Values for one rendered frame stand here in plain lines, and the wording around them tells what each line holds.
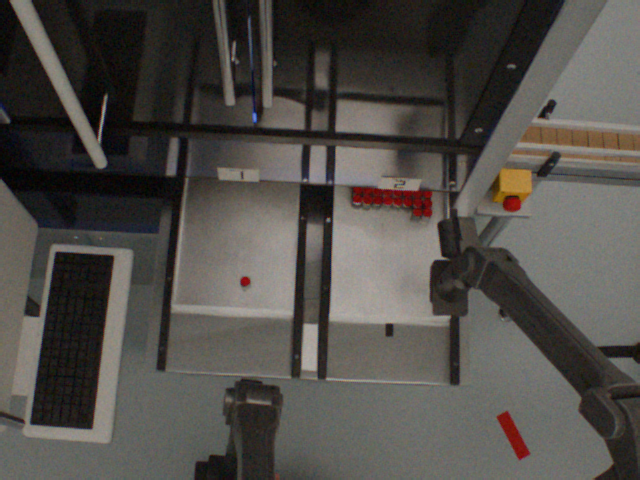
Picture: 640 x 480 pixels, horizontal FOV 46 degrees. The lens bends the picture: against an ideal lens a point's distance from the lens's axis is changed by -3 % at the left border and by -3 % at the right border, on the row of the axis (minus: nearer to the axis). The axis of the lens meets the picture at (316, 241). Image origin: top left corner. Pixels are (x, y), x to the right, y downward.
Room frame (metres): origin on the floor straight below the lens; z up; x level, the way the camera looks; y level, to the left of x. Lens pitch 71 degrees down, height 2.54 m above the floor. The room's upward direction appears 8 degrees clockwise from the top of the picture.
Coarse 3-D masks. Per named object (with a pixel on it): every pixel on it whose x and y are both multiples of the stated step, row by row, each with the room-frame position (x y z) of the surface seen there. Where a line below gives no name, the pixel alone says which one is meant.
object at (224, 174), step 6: (222, 174) 0.64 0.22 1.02; (228, 174) 0.64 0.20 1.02; (234, 174) 0.64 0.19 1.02; (240, 174) 0.65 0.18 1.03; (246, 174) 0.65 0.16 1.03; (252, 174) 0.65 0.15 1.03; (258, 174) 0.65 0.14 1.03; (234, 180) 0.64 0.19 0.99; (240, 180) 0.65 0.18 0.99; (246, 180) 0.65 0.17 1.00; (252, 180) 0.65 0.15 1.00; (258, 180) 0.65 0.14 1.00
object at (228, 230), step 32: (192, 192) 0.65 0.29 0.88; (224, 192) 0.66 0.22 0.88; (256, 192) 0.67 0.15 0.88; (288, 192) 0.68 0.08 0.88; (192, 224) 0.57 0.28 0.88; (224, 224) 0.58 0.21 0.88; (256, 224) 0.59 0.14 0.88; (288, 224) 0.60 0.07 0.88; (192, 256) 0.50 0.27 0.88; (224, 256) 0.51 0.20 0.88; (256, 256) 0.52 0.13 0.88; (288, 256) 0.53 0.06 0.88; (192, 288) 0.42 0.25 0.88; (224, 288) 0.43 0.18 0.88; (256, 288) 0.44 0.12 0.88; (288, 288) 0.45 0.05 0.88
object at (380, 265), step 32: (352, 224) 0.62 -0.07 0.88; (384, 224) 0.63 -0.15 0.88; (416, 224) 0.64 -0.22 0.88; (352, 256) 0.55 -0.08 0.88; (384, 256) 0.56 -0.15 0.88; (416, 256) 0.57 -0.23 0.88; (352, 288) 0.48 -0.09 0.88; (384, 288) 0.49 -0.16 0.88; (416, 288) 0.50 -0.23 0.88; (416, 320) 0.42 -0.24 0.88; (448, 320) 0.43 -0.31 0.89
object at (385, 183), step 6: (384, 180) 0.67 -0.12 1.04; (390, 180) 0.67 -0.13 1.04; (402, 180) 0.68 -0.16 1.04; (408, 180) 0.68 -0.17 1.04; (414, 180) 0.68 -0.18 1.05; (420, 180) 0.68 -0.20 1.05; (378, 186) 0.67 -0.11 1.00; (384, 186) 0.67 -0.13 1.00; (390, 186) 0.67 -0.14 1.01; (402, 186) 0.68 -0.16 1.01; (408, 186) 0.68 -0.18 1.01; (414, 186) 0.68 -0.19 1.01
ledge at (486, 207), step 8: (488, 192) 0.75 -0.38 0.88; (488, 200) 0.73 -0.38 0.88; (528, 200) 0.75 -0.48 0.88; (480, 208) 0.71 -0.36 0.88; (488, 208) 0.71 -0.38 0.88; (496, 208) 0.71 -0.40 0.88; (520, 208) 0.72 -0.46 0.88; (528, 208) 0.73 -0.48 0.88; (496, 216) 0.70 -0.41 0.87; (504, 216) 0.70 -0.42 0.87; (512, 216) 0.70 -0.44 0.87; (520, 216) 0.71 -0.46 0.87; (528, 216) 0.71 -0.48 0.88
